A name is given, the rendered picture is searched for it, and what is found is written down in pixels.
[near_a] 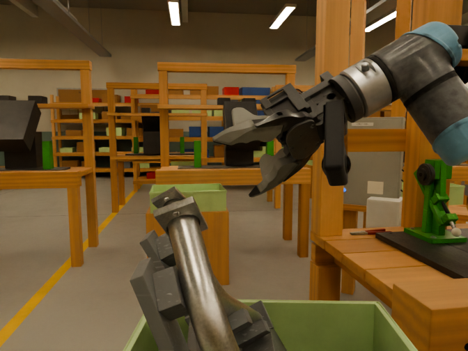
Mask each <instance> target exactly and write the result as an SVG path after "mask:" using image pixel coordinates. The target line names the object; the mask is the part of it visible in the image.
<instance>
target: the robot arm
mask: <svg viewBox="0 0 468 351"><path fill-rule="evenodd" d="M461 58H462V45H460V44H459V43H458V36H457V34H456V33H455V31H454V30H453V29H452V28H451V27H449V26H448V25H447V24H445V23H442V22H428V23H427V24H424V25H423V26H420V27H419V28H417V29H415V30H413V31H410V32H407V33H404V34H403V35H402V36H401V37H399V39H397V40H395V41H393V42H391V43H390V44H388V45H386V46H385V47H383V48H382V49H379V50H377V51H376V52H374V53H372V54H371V55H369V56H367V57H366V58H364V59H362V60H360V61H359V62H357V63H355V64H354V65H352V66H350V67H349V68H347V69H345V70H344V71H342V72H340V74H339V75H336V76H335V77H333V76H332V75H331V74H330V73H329V72H328V71H326V72H324V73H322V74H321V75H320V80H321V83H319V84H317V85H316V86H314V87H313V88H310V89H309V90H307V91H305V92H302V91H301V90H299V89H298V88H294V86H293V85H292V84H291V83H289V84H286V85H285V86H283V87H282V88H280V89H278V90H277V91H275V92H273V93H271V94H269V95H268V96H266V97H264V98H263V99H261V100H260V103H261V107H262V110H263V112H264V114H265V115H264V116H256V115H253V114H252V113H250V112H249V111H247V110H246V109H244V108H242V107H236V108H234V109H232V111H231V116H232V122H233V126H232V127H230V128H227V129H225V130H224V131H222V132H220V133H218V134H217V135H215V136H214V137H213V138H212V140H213V142H215V143H220V144H223V145H227V146H232V145H234V144H236V143H249V142H250V141H255V140H259V141H262V142H268V141H273V140H274V139H275V138H276V139H277V140H278V142H280V143H281V145H283V146H284V148H282V149H280V150H279V151H278V152H277V153H276V155H274V156H271V155H268V154H264V155H263V156H262V157H261V158H260V161H259V165H260V171H261V174H262V178H263V180H262V181H261V182H260V183H259V184H258V185H256V186H255V187H254V188H253V189H252V191H251V192H250V193H249V197H255V196H258V195H261V194H263V193H265V192H267V191H269V190H271V189H273V188H275V187H276V186H277V185H279V184H281V183H282V182H285V181H286V180H287V179H289V178H290V177H292V176H293V175H295V174H296V173H297V172H298V171H299V170H301V169H302V168H303V167H304V166H305V165H306V163H307V162H308V161H309V160H310V158H311V156H312V154H313V153H314V152H316V151H317V150H318V149H319V147H320V145H321V144H322V143H325V145H324V157H323V159H322V170H323V172H324V173H325V175H326V176H327V180H328V183H329V185H330V186H342V185H347V183H348V173H349V171H350V168H351V161H350V158H349V157H348V121H349V122H351V123H354V122H356V121H358V120H359V119H361V118H366V117H368V116H370V115H371V114H374V113H375V112H377V111H379V110H381V109H382V108H384V107H386V106H387V105H389V104H391V103H392V102H395V101H396V100H398V99H400V100H401V101H402V103H403V105H404V106H405V108H406V110H407V111H408V112H409V114H410V115H411V117H412V118H413V119H414V121H415V122H416V124H417V125H418V126H419V128H420V130H421V131H422V132H423V134H424V135H425V137H426V138H427V140H428V141H429V142H430V144H431V145H432V149H433V151H434V152H435V153H437V154H438V155H439V156H440V157H441V159H442V160H443V161H444V163H445V164H446V165H448V166H456V165H458V164H461V163H463V162H465V161H467V160H468V82H467V83H466V84H464V83H463V81H462V80H461V78H459V76H458V75H457V73H456V72H455V70H454V67H455V66H456V65H457V64H459V62H460V60H461ZM297 90H299V91H300V92H301V93H298V92H297ZM281 91H282V92H281ZM276 94H277V95H276ZM272 96H274V97H272ZM324 140H325V142H324Z"/></svg>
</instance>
